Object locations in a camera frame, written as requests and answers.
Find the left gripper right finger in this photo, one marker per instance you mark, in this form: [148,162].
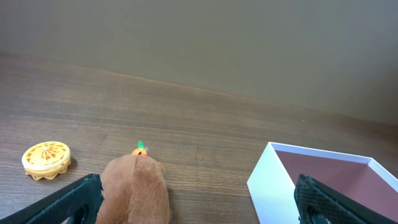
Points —
[317,203]

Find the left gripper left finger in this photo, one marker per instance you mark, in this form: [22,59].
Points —
[79,203]

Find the brown plush toy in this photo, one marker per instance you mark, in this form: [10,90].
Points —
[134,190]

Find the yellow plastic wheel disc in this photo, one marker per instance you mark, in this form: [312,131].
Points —
[46,160]

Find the white box pink interior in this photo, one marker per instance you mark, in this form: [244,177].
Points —
[272,182]

